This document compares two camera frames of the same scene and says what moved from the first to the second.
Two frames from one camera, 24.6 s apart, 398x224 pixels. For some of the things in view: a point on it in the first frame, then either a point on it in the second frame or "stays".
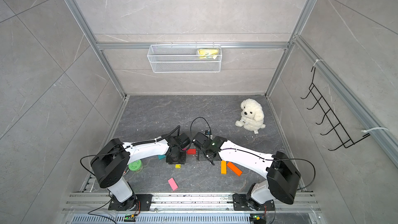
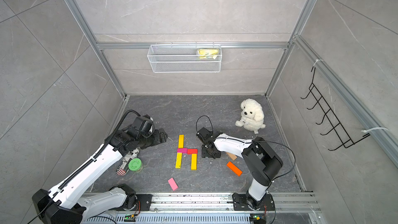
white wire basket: x=182 y=59 stays
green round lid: x=135 y=166 stays
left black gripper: x=182 y=161 to x=157 y=139
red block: x=192 y=151 stays
